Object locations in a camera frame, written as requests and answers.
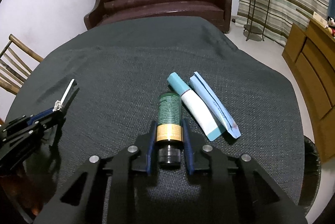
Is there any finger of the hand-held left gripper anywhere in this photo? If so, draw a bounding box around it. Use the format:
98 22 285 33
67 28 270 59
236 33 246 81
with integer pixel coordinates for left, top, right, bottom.
0 86 80 174
0 106 62 141

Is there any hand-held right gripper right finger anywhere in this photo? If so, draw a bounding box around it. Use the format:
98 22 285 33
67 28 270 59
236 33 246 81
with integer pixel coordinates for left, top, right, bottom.
182 118 308 224

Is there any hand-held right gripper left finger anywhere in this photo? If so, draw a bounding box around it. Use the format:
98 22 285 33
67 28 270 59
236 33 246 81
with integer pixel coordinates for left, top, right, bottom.
34 120 159 224

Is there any thin white stick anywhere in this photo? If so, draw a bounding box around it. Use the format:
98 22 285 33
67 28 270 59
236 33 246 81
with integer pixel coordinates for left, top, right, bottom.
53 79 75 112

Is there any green bottle with black cap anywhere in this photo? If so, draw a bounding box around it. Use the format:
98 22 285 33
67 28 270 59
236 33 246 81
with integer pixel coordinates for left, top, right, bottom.
156 92 183 168

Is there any teal and white tube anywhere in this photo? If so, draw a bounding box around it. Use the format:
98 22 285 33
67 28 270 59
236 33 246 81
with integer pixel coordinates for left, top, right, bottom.
167 72 226 141

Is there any light blue paper packet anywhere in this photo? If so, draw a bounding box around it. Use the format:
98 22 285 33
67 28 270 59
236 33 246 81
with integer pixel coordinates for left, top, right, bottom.
189 71 241 139

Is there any black trash bin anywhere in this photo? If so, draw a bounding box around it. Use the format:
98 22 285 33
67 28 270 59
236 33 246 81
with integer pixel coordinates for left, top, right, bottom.
297 135 322 214

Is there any bamboo chair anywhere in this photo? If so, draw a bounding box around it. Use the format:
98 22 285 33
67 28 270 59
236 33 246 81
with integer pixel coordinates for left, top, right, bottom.
0 34 44 96

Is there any metal plant stand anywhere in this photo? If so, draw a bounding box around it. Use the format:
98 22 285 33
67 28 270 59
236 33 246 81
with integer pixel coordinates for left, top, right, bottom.
243 0 273 42

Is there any wooden cabinet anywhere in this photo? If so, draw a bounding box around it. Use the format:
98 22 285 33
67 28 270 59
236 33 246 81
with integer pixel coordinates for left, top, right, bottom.
282 8 335 164

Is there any small cream box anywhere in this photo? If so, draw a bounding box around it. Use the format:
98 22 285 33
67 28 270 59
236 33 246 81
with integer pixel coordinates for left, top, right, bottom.
313 11 327 23

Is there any mouse plush toy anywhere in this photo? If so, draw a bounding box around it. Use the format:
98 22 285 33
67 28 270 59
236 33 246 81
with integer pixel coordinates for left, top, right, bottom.
325 16 335 36

